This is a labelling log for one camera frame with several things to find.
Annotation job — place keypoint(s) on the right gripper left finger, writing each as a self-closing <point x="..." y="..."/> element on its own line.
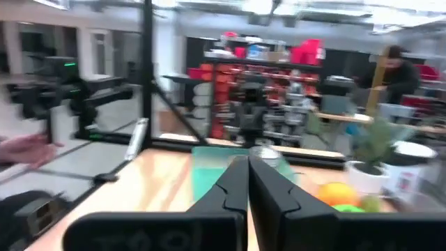
<point x="216" y="223"/>

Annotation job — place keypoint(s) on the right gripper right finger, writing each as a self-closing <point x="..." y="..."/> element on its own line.
<point x="289" y="223"/>

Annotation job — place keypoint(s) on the orange fruit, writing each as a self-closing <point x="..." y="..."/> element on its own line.
<point x="336" y="193"/>

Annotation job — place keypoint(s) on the green apple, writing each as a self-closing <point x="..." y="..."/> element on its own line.
<point x="348" y="208"/>

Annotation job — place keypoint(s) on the green pear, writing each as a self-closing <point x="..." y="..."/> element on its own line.
<point x="371" y="204"/>

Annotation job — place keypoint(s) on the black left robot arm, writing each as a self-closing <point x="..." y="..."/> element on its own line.
<point x="251" y="132"/>

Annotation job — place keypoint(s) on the teal plastic tray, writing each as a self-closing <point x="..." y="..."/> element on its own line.
<point x="205" y="167"/>

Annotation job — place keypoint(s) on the black cabinet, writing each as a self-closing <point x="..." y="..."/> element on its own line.
<point x="195" y="52"/>

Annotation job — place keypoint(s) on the red plastic crate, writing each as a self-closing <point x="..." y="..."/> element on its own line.
<point x="308" y="50"/>

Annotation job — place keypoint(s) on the grey equipment case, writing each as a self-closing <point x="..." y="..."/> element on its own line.
<point x="336" y="99"/>

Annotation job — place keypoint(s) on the snake plant white pot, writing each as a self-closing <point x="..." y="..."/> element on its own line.
<point x="374" y="157"/>

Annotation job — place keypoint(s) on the black table clamp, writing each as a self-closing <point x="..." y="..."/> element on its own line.
<point x="104" y="178"/>

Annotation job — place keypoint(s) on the white trash bin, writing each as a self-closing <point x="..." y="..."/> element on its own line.
<point x="409" y="167"/>

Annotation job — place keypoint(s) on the person's hand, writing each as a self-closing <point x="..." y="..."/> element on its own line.
<point x="26" y="150"/>

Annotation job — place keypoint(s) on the black aluminium frame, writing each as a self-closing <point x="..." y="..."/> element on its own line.
<point x="147" y="69"/>

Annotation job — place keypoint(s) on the white flat bracket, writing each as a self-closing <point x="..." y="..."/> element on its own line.
<point x="136" y="139"/>

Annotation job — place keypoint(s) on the yellow upright post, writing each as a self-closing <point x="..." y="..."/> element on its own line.
<point x="377" y="83"/>

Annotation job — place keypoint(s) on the black table-level camera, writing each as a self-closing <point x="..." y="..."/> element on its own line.
<point x="38" y="212"/>

